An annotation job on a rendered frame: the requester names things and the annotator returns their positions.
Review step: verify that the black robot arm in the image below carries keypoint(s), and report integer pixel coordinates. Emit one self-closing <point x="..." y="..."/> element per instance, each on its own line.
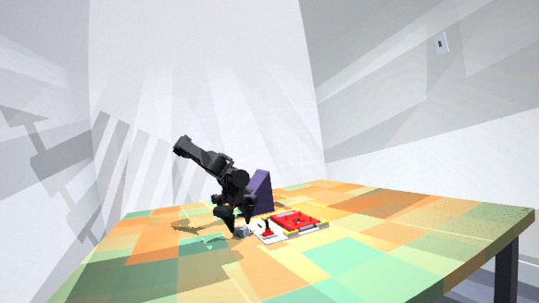
<point x="216" y="165"/>

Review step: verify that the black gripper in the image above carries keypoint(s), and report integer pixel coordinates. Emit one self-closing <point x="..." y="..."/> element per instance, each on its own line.
<point x="235" y="199"/>

